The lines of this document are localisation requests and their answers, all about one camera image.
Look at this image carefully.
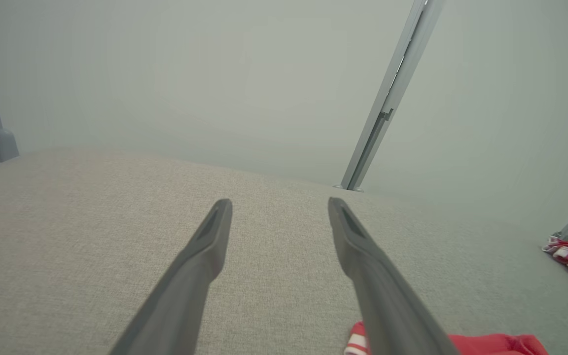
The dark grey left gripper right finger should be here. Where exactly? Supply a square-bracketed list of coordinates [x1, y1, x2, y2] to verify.
[328, 197, 460, 355]

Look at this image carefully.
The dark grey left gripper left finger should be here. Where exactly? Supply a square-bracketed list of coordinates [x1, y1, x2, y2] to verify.
[108, 198, 233, 355]

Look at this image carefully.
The red jersey number 23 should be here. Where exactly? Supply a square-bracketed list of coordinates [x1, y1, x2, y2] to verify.
[344, 321, 550, 355]

